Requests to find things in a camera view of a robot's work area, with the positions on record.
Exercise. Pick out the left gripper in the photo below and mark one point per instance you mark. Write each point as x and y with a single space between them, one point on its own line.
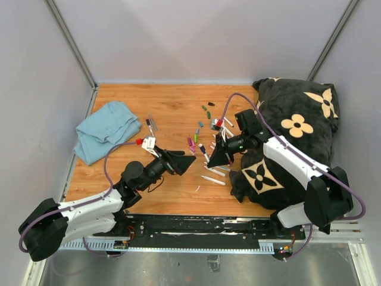
180 162

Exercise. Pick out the light blue cloth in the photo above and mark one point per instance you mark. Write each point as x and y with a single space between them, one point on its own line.
112 124

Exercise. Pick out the beige cap marker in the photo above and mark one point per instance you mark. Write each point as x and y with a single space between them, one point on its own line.
215 181

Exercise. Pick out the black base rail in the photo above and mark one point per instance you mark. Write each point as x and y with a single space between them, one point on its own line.
209 234

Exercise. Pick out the dark blue marker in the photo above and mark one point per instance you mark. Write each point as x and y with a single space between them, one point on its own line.
150 127

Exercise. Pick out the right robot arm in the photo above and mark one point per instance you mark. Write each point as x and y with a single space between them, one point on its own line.
327 197

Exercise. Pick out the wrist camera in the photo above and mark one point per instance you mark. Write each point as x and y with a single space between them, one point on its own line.
148 144
220 127

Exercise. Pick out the black floral pillow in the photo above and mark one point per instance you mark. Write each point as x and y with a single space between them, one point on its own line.
307 115

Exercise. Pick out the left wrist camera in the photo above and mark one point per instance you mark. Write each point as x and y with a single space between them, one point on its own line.
148 144

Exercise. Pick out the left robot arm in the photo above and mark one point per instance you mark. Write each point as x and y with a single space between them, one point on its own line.
51 225

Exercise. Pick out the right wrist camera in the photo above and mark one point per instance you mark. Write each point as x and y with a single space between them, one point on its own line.
220 127

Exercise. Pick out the grey clear pen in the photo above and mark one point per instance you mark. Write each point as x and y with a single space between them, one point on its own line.
152 122

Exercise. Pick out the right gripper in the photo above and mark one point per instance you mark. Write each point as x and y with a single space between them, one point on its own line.
219 156

